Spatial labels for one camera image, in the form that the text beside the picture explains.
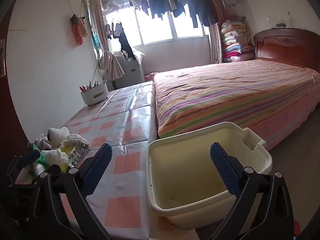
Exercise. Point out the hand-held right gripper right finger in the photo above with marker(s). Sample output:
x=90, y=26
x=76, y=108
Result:
x=225, y=170

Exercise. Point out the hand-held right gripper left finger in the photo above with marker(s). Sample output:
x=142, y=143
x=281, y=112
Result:
x=98, y=170

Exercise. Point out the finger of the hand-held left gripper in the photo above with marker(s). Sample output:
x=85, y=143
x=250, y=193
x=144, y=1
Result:
x=22, y=188
x=30, y=157

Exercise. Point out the green plastic bag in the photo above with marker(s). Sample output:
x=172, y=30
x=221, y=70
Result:
x=42, y=158

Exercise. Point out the white paper wrapper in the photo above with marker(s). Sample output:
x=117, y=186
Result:
x=30, y=173

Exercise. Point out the cream plastic bin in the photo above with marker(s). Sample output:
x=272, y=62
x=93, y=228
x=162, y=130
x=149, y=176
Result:
x=190, y=160

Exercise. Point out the yellow sponge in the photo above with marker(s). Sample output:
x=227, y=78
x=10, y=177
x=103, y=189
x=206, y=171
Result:
x=66, y=150

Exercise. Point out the pink and white wrapper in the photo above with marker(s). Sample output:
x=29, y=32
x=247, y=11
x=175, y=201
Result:
x=41, y=141

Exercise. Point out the silver foil blister pack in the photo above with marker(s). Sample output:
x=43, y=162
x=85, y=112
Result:
x=80, y=148

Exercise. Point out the checked plastic tablecloth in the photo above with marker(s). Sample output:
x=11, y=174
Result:
x=130, y=130

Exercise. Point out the dark red door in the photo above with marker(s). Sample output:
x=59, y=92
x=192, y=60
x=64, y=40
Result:
x=10, y=92

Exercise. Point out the white round utensil holder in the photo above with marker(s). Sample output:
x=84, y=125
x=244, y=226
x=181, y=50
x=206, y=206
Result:
x=95, y=96

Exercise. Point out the bed with striped sheet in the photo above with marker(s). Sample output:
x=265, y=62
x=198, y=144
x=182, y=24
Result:
x=225, y=92

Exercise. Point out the bundle of utensils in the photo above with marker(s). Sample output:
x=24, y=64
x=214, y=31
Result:
x=90, y=88

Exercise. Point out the white standing air conditioner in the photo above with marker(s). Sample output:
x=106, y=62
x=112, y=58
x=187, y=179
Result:
x=130, y=72

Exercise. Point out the paper poster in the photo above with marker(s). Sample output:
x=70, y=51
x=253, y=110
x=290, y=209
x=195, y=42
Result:
x=2, y=57

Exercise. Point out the pink folded cloth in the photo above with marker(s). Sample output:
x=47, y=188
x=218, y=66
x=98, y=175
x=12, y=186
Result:
x=150, y=76

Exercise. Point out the black hanging garment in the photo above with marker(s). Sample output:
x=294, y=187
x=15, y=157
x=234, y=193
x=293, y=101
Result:
x=126, y=45

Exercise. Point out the blue printed bag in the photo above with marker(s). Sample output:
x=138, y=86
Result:
x=95, y=40

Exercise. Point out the stack of folded blankets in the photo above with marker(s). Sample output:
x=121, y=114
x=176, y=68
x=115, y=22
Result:
x=236, y=40

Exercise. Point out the orange hanging cloth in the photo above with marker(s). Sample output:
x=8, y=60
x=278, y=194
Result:
x=78, y=30

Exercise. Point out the red wooden headboard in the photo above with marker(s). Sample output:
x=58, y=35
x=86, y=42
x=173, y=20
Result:
x=287, y=47

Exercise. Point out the small hanging garments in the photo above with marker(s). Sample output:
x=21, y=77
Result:
x=115, y=30

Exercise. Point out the tied pink striped curtain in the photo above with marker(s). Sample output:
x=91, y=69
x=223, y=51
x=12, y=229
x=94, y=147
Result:
x=97, y=17

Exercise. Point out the window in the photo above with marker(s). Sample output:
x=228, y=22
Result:
x=155, y=27

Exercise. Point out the small dark object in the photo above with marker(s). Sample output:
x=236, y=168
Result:
x=280, y=25

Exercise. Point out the row of hanging clothes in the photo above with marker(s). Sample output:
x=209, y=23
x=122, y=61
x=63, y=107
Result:
x=175, y=2

